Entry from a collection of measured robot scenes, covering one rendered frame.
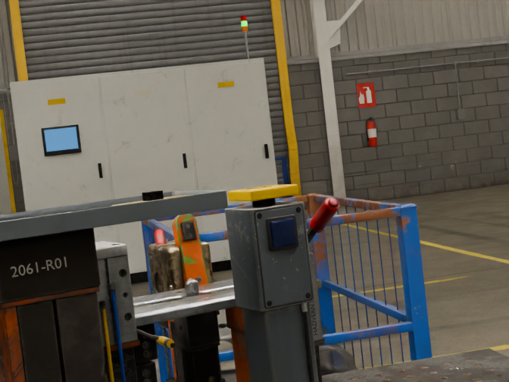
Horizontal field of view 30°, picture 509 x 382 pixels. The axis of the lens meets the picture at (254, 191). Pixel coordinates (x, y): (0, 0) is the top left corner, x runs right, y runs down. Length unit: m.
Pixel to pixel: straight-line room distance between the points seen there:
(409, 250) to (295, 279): 2.11
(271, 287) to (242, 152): 8.14
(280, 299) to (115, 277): 0.21
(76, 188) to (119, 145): 0.56
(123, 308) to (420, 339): 2.15
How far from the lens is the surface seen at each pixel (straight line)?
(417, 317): 3.18
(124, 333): 1.14
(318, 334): 1.26
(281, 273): 1.04
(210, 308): 1.31
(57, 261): 0.94
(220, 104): 9.14
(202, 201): 0.95
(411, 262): 3.15
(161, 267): 1.56
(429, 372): 2.02
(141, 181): 9.03
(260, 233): 1.02
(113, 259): 1.12
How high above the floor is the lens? 1.21
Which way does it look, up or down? 3 degrees down
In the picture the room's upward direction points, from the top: 7 degrees counter-clockwise
